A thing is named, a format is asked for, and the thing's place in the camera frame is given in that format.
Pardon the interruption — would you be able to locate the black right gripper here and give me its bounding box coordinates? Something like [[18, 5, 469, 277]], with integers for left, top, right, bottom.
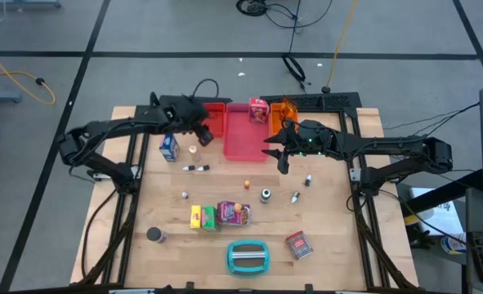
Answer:
[[262, 119, 342, 176]]

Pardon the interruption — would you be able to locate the grey furniture base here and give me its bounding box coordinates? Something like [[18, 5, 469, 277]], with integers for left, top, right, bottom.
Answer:
[[0, 0, 62, 11], [0, 90, 23, 105]]

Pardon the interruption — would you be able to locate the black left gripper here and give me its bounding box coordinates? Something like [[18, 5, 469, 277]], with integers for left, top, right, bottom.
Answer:
[[165, 94, 217, 148]]

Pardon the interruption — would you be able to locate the orange taco seasoning packet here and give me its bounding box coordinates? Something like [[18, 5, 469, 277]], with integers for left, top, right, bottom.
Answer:
[[280, 96, 299, 120]]

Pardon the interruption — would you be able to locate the steel box grater teal base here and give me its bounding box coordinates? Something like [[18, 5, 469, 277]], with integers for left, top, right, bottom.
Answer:
[[225, 239, 271, 279]]

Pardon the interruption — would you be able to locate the green cereal box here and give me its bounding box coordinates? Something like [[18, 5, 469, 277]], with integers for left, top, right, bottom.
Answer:
[[200, 205, 221, 233]]

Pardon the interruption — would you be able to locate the orange plastic basket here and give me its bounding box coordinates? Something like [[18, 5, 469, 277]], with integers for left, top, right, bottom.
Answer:
[[269, 101, 299, 138]]

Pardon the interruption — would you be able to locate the spice jar with black lid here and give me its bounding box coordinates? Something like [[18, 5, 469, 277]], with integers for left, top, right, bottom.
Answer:
[[145, 226, 168, 244]]

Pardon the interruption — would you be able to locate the red plastic tray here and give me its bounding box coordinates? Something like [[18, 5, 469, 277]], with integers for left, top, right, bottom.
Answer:
[[223, 102, 271, 163]]

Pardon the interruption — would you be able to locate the black cable with loop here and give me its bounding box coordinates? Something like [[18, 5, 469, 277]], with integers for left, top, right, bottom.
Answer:
[[281, 0, 312, 94]]

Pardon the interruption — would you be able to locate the white paper sheet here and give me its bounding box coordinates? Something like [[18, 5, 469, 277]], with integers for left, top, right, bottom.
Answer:
[[407, 186, 466, 238]]

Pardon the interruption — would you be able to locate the red cereal box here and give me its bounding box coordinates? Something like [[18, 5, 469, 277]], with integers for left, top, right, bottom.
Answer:
[[248, 97, 270, 125]]

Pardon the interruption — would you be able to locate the blue cereal box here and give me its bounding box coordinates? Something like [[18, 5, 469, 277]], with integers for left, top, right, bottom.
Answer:
[[159, 133, 181, 163]]

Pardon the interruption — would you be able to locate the red plastic basket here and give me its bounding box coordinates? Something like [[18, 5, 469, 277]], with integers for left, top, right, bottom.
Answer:
[[202, 101, 227, 139]]

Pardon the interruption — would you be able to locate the purple Raisin Bran cereal box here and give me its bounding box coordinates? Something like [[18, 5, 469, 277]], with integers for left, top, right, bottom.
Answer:
[[216, 200, 252, 227]]

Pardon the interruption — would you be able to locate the coiled black floor cable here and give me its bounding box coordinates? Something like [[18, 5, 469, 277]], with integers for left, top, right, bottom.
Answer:
[[235, 0, 335, 30]]

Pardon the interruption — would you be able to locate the red seasoning packet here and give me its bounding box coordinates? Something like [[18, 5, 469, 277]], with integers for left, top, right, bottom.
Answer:
[[284, 230, 314, 261]]

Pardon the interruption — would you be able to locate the black desk bar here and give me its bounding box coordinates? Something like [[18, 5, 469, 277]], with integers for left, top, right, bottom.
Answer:
[[399, 168, 483, 218]]

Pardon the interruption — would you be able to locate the yellow cable with black plug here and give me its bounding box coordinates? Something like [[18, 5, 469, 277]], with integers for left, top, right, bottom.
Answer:
[[320, 0, 360, 94], [0, 42, 57, 106]]

